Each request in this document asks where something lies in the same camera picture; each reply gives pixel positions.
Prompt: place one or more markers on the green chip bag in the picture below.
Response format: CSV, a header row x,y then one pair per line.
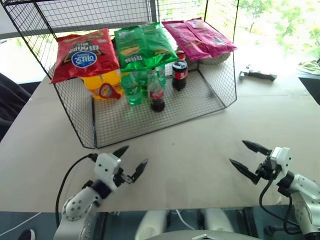
x,y
130,47
157,42

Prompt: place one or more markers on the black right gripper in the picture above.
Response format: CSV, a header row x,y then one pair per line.
x,y
267,171

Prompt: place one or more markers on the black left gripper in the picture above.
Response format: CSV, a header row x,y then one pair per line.
x,y
124,178

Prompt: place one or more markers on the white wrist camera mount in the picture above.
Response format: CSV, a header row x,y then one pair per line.
x,y
283,157
106,166

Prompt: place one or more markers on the grey robot torso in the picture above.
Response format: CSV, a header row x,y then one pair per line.
x,y
200,237

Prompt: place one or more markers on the dark fabric seat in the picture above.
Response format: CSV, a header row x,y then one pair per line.
x,y
11,100

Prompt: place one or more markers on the dark cola bottle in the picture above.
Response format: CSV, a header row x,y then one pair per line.
x,y
180,72

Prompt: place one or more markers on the pink chip bag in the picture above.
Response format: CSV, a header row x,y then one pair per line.
x,y
212,40
180,40

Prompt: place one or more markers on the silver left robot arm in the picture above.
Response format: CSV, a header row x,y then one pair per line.
x,y
75,207

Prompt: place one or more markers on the red chip bag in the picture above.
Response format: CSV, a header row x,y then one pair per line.
x,y
82,57

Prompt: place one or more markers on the dark shoe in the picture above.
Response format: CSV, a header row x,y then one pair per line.
x,y
27,235

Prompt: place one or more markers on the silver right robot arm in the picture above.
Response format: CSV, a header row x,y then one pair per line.
x,y
305,192

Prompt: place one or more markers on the glass cola bottle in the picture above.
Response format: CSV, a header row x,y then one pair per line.
x,y
157,96

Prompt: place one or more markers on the pale green cloth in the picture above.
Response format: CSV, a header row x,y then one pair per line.
x,y
308,67

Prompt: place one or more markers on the green plastic soda bottle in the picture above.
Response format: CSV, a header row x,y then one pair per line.
x,y
161,73
132,91
143,81

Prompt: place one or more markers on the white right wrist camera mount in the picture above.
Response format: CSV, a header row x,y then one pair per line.
x,y
283,157

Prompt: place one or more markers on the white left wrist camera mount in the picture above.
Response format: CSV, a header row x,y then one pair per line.
x,y
106,166

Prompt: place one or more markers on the white robot leg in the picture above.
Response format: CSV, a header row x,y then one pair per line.
x,y
218,221
152,225

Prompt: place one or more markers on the yellow orange soda bottle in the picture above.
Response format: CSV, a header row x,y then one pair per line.
x,y
91,83

